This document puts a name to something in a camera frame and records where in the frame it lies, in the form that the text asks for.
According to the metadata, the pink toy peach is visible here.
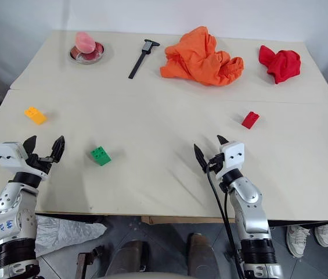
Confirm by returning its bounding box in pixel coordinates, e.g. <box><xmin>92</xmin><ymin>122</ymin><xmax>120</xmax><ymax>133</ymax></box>
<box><xmin>74</xmin><ymin>31</ymin><xmax>97</xmax><ymax>54</ymax></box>

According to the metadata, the orange toy brick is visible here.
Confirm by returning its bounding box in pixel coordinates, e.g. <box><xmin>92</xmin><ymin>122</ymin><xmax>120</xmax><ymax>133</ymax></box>
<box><xmin>24</xmin><ymin>106</ymin><xmax>48</xmax><ymax>126</ymax></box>

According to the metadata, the white sneaker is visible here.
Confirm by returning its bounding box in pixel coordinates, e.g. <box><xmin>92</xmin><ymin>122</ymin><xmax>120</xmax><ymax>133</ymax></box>
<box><xmin>285</xmin><ymin>224</ymin><xmax>311</xmax><ymax>259</ymax></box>
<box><xmin>313</xmin><ymin>222</ymin><xmax>328</xmax><ymax>248</ymax></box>

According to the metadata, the wooden board under table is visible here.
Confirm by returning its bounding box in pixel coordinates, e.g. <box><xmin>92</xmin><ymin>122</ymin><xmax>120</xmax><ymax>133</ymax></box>
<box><xmin>140</xmin><ymin>215</ymin><xmax>236</xmax><ymax>225</ymax></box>

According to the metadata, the green toy brick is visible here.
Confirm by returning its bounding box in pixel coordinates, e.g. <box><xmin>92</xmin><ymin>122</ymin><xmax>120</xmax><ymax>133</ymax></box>
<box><xmin>90</xmin><ymin>145</ymin><xmax>113</xmax><ymax>167</ymax></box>

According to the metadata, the red toy brick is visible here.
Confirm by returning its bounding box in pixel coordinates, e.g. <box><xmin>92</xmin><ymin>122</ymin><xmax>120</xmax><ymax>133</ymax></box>
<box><xmin>241</xmin><ymin>110</ymin><xmax>261</xmax><ymax>129</ymax></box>

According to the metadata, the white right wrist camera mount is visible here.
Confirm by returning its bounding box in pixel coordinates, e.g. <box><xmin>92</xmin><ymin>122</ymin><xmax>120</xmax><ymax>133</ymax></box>
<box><xmin>215</xmin><ymin>141</ymin><xmax>246</xmax><ymax>181</ymax></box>

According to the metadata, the crumpled orange cloth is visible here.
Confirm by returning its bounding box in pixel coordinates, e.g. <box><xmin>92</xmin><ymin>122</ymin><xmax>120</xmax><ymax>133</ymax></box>
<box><xmin>159</xmin><ymin>26</ymin><xmax>245</xmax><ymax>87</ymax></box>

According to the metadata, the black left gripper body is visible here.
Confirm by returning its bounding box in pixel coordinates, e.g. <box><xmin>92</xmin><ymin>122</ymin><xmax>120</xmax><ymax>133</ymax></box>
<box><xmin>26</xmin><ymin>153</ymin><xmax>55</xmax><ymax>176</ymax></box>

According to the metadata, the brown metal bracket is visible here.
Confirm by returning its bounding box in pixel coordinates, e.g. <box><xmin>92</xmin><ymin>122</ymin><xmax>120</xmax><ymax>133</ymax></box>
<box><xmin>74</xmin><ymin>245</ymin><xmax>105</xmax><ymax>279</ymax></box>

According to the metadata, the black vernier caliper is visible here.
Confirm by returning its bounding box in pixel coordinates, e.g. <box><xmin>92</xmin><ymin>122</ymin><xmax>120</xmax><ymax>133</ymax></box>
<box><xmin>128</xmin><ymin>38</ymin><xmax>161</xmax><ymax>80</ymax></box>

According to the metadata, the round metal bowl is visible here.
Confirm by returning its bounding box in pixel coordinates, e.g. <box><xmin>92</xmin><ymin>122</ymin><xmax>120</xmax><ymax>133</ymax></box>
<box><xmin>69</xmin><ymin>41</ymin><xmax>106</xmax><ymax>66</ymax></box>

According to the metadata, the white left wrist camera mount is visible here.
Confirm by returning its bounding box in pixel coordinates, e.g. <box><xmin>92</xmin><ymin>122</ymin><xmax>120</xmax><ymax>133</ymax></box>
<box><xmin>0</xmin><ymin>141</ymin><xmax>51</xmax><ymax>181</ymax></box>

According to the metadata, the crumpled red cloth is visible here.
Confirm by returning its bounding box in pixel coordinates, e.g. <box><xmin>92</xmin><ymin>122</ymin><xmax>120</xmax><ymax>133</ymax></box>
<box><xmin>258</xmin><ymin>44</ymin><xmax>302</xmax><ymax>85</ymax></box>

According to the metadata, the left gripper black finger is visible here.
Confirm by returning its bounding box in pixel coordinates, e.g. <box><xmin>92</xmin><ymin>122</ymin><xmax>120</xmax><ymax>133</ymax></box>
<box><xmin>49</xmin><ymin>135</ymin><xmax>66</xmax><ymax>163</ymax></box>
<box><xmin>22</xmin><ymin>135</ymin><xmax>38</xmax><ymax>155</ymax></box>

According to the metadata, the crumpled white plastic sheet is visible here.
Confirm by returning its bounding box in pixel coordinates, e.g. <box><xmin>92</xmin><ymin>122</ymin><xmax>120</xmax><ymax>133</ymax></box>
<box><xmin>0</xmin><ymin>213</ymin><xmax>108</xmax><ymax>267</ymax></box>

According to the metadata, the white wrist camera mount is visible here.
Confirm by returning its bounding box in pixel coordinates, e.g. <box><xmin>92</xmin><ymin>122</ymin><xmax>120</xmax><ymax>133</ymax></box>
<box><xmin>215</xmin><ymin>141</ymin><xmax>246</xmax><ymax>181</ymax></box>
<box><xmin>0</xmin><ymin>141</ymin><xmax>51</xmax><ymax>181</ymax></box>

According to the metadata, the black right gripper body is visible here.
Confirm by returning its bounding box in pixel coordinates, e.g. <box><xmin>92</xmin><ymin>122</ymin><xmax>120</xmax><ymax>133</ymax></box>
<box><xmin>206</xmin><ymin>153</ymin><xmax>226</xmax><ymax>173</ymax></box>

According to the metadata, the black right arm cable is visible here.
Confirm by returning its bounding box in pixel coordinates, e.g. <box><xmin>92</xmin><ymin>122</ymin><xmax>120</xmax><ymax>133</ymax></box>
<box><xmin>206</xmin><ymin>158</ymin><xmax>246</xmax><ymax>279</ymax></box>

